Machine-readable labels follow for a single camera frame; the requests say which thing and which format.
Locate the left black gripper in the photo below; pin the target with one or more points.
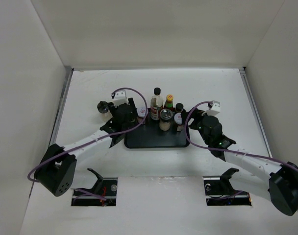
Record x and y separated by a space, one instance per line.
133 113

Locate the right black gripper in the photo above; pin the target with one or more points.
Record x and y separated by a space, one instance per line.
196 114

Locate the red-label lid brown jar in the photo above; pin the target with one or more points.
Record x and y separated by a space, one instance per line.
141 112

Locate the red-label lid spice jar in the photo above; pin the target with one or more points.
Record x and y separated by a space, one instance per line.
178 123

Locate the black-cap shaker jar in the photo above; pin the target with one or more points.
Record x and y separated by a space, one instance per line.
103 110

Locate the small black-cap spice bottle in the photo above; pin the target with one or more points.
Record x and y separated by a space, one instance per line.
179 108

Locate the tall black-cap sauce bottle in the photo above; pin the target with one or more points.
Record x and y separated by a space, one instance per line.
156 104

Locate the silver-lid white powder jar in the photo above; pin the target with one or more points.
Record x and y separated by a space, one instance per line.
166 116

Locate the yellow-cap red sauce bottle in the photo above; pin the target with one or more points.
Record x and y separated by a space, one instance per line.
169 102

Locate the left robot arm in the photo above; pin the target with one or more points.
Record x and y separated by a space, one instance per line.
57 169

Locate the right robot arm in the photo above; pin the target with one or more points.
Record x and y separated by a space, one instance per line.
269 178

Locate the black plastic tray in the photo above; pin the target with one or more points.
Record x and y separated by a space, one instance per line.
149 135

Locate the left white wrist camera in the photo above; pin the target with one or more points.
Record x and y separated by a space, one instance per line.
119 98

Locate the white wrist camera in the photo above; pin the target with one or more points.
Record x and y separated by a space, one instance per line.
119 98
214 108

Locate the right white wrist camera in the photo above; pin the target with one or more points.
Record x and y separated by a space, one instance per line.
214 108

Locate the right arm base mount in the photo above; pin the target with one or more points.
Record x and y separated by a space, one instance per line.
219 191

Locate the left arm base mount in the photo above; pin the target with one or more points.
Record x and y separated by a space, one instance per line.
102 194

